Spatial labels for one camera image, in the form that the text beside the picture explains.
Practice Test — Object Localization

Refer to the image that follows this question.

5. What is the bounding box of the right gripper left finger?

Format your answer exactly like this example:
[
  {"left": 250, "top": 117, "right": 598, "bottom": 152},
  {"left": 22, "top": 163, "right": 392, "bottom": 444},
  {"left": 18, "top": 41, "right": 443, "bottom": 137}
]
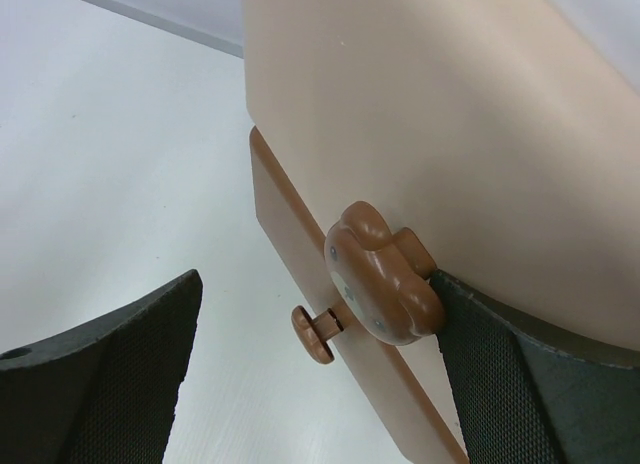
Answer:
[{"left": 1, "top": 270, "right": 203, "bottom": 463}]

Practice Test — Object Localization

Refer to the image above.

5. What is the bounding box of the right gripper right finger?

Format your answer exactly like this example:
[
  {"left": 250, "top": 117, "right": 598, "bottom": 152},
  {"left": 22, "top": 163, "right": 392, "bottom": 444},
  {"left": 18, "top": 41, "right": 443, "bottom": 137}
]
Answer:
[{"left": 430, "top": 271, "right": 639, "bottom": 463}]

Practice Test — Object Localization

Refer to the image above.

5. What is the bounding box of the bear head drawer knob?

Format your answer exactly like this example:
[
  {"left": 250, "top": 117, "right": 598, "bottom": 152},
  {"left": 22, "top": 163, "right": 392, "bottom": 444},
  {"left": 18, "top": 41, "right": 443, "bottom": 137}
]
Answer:
[{"left": 324, "top": 201, "right": 445, "bottom": 346}]

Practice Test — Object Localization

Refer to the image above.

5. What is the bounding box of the brown drawer knob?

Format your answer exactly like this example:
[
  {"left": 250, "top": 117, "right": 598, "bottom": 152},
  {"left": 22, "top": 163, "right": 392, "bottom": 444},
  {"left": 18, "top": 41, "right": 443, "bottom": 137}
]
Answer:
[{"left": 291, "top": 303, "right": 351, "bottom": 365}]

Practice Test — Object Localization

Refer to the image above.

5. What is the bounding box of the brown drawer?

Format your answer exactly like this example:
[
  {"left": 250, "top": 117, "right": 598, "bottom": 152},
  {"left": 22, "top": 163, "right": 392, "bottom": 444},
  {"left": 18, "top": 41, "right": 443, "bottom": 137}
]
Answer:
[{"left": 249, "top": 128, "right": 468, "bottom": 463}]

